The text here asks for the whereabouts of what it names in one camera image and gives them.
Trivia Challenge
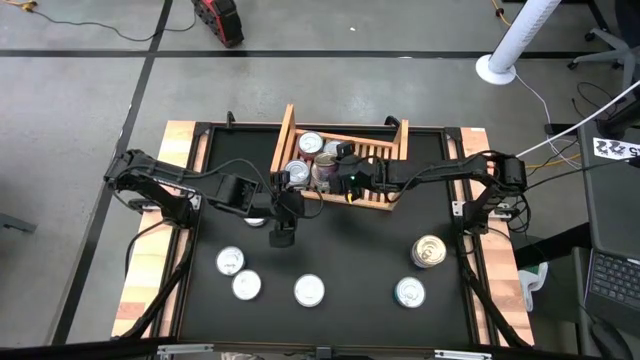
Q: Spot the red tuna can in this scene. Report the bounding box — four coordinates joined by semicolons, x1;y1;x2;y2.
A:
297;130;325;157

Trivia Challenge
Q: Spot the dark grey desk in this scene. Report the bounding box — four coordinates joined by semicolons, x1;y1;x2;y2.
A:
577;117;640;360

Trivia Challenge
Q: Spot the wooden slatted shelf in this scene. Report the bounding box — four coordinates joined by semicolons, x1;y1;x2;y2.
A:
269;103;410;212

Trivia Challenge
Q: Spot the wooden table side board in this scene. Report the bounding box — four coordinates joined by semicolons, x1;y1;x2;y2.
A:
458;126;536;347
110;119;198;339

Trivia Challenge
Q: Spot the silver metal bracket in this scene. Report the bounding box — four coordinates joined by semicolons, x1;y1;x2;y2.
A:
433;349;494;360
156;343;215;357

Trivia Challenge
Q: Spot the grey metal leg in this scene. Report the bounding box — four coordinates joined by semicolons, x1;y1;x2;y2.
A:
0;211;39;234

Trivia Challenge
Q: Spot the white printed label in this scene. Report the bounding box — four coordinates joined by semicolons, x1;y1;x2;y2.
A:
592;136;640;162

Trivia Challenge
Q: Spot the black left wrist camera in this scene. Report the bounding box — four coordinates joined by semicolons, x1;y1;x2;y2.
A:
271;170;293;191

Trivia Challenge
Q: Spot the black floor cable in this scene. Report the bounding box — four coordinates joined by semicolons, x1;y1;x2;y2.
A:
29;7;197;44

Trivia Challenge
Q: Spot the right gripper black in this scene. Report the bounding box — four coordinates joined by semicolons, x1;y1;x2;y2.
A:
322;158;389;197

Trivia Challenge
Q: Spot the thick white cable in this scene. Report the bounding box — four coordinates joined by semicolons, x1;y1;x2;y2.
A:
494;78;640;169

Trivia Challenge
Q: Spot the white pole round base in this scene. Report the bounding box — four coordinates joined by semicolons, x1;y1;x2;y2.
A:
474;0;563;86

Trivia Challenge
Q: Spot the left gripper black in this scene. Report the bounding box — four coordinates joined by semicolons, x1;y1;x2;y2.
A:
269;189;307;250

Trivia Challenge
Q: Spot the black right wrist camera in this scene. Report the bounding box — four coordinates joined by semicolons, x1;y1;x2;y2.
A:
335;141;358;162

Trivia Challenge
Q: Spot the grey office chair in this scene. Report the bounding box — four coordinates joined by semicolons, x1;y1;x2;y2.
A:
567;0;640;94

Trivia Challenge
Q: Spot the thin white cable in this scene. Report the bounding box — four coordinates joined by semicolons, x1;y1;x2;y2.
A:
513;73;584;170

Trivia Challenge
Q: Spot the white plastic bag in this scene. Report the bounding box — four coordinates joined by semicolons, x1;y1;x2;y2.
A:
517;261;550;312

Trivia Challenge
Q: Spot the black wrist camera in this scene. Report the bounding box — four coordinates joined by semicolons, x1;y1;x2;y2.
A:
335;141;358;162
271;170;293;191

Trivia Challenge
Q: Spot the black computer mouse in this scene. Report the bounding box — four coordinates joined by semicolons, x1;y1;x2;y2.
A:
588;319;635;360

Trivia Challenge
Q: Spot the dark laptop keyboard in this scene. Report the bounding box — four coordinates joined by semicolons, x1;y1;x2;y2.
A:
583;246;640;326

